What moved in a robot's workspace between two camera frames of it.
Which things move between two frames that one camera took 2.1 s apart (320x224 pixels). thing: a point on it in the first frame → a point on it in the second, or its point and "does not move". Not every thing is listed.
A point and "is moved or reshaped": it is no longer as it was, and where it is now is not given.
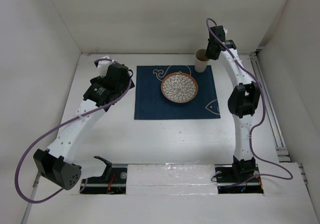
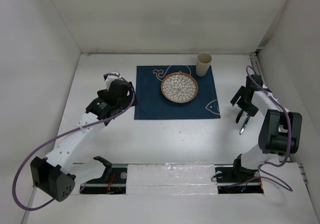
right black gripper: x=208 y=53 → x=252 y=110
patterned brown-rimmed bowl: x=179 y=87 does not move
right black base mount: x=238 y=180 does not move
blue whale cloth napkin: x=150 y=104 does not move
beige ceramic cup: x=201 y=61 is moved or reshaped
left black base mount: x=114 y=180 does not move
